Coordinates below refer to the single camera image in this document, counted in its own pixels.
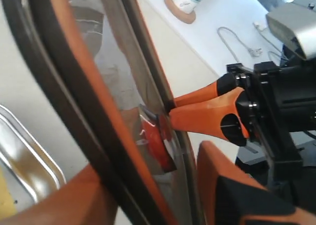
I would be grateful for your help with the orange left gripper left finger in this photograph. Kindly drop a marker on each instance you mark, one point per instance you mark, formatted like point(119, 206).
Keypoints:
point(82, 201)

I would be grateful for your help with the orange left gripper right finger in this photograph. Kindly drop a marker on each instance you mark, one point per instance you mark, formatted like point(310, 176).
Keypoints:
point(230, 197)

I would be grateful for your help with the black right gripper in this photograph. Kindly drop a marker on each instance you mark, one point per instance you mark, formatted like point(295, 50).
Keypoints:
point(263, 105)

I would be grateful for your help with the dark transparent lunch box lid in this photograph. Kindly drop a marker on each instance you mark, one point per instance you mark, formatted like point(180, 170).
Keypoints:
point(148, 167)

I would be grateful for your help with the steel two-compartment lunch box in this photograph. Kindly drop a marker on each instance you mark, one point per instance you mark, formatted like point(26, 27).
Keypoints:
point(33, 174)

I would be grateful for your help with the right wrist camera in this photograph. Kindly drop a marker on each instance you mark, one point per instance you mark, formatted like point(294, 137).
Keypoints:
point(295, 26)

